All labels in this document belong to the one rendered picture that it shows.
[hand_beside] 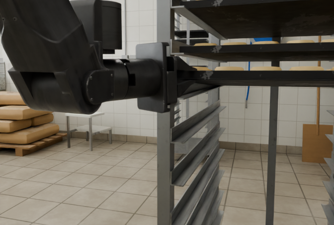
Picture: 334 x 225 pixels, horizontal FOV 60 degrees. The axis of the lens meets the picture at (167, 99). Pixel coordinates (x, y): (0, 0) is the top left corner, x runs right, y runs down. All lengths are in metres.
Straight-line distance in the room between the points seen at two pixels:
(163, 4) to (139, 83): 0.25
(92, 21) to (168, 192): 0.41
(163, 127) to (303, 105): 3.25
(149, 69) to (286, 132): 3.45
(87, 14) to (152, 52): 0.12
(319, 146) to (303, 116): 0.41
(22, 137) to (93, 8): 3.56
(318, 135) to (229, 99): 1.07
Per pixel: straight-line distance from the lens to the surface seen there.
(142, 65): 0.40
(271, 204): 1.30
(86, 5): 0.36
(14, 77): 0.32
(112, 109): 4.20
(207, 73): 0.48
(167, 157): 0.61
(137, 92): 0.40
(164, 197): 0.64
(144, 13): 4.03
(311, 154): 3.59
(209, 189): 1.07
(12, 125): 3.90
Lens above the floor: 1.00
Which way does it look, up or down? 6 degrees down
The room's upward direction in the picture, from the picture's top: straight up
